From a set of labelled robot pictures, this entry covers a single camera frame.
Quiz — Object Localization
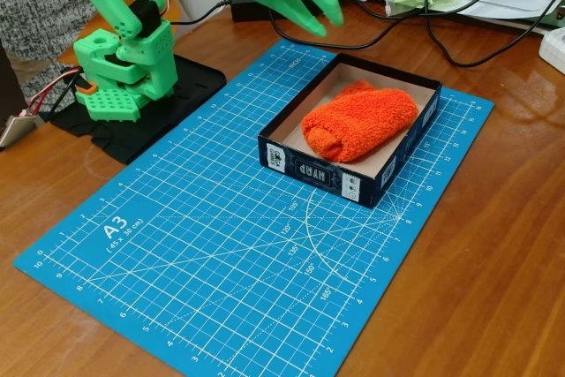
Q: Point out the grey speckled fabric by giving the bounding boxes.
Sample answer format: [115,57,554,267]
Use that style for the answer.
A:
[0,0,103,107]

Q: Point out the black adapter mains cable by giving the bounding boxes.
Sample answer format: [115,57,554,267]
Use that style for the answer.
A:
[169,0,233,26]

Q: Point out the orange fuzzy sock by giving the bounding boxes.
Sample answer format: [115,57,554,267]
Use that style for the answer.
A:
[300,79,419,164]

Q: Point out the dark blue cardboard box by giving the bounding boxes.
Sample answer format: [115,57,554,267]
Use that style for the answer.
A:
[257,53,442,210]

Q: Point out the blue A3 cutting mat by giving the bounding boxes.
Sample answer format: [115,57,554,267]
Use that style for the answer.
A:
[12,38,495,377]

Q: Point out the black power adapter blue light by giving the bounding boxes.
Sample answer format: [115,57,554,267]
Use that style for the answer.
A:
[230,0,328,23]

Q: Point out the white power strip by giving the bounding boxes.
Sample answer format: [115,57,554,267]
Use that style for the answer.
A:
[538,26,565,76]

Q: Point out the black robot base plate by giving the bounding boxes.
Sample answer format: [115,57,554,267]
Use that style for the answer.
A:
[49,53,228,165]

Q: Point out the silver controller board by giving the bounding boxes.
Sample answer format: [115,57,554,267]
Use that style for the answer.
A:
[0,114,39,151]

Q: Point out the red and black wires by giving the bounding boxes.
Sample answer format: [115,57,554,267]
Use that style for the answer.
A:
[25,65,86,118]

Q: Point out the black adapter output cable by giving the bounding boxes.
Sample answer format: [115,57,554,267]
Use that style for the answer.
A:
[330,0,553,68]

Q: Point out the long thin black cable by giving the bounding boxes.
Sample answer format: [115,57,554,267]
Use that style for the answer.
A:
[267,0,565,50]

